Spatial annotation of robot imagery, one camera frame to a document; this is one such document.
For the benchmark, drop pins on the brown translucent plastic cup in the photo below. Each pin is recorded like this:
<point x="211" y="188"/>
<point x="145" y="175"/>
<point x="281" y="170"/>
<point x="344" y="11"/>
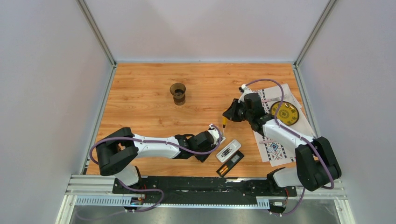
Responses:
<point x="177" y="91"/>

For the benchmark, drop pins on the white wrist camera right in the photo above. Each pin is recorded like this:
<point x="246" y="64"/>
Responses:
<point x="244" y="90"/>

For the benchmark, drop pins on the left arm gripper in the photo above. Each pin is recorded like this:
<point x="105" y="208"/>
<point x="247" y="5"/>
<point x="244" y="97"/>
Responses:
<point x="202" y="158"/>

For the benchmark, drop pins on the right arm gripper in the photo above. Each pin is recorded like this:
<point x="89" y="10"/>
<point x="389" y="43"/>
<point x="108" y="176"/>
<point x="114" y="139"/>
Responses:
<point x="230" y="113"/>

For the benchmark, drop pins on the patterned white cloth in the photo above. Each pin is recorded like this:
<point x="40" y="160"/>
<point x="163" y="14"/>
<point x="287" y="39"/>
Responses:
<point x="277" y="145"/>

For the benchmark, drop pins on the yellow handled screwdriver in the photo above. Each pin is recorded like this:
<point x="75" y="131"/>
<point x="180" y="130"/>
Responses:
<point x="224" y="123"/>

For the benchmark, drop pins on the metal fork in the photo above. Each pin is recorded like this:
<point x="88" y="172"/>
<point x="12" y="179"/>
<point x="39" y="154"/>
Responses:
<point x="272" y="99"/>

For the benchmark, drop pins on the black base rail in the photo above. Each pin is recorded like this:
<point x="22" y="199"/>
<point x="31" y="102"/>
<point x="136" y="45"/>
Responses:
<point x="213" y="190"/>

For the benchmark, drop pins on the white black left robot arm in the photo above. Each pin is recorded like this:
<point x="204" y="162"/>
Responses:
<point x="114" y="153"/>

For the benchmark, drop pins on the yellow patterned plate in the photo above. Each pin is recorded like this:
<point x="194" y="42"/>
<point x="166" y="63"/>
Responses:
<point x="288" y="113"/>

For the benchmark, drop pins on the aluminium frame rail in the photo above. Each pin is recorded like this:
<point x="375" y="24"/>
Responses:
<point x="96" y="190"/>

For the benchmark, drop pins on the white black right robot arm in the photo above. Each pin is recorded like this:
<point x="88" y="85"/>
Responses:
<point x="316" y="164"/>

